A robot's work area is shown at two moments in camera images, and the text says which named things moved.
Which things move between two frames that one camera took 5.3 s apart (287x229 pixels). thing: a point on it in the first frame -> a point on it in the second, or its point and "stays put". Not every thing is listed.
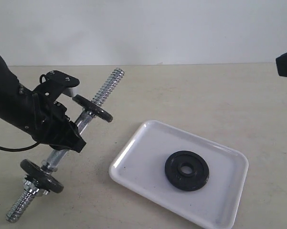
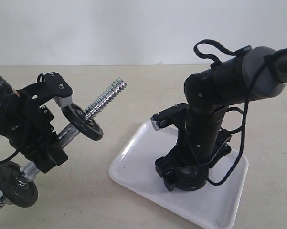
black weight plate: (93, 108) -> (75, 115)
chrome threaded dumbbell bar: (31, 192) -> (27, 172)
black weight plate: (187, 182) stays put
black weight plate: (44, 180) -> (13, 186)
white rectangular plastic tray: (141, 165) stays put
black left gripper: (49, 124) -> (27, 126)
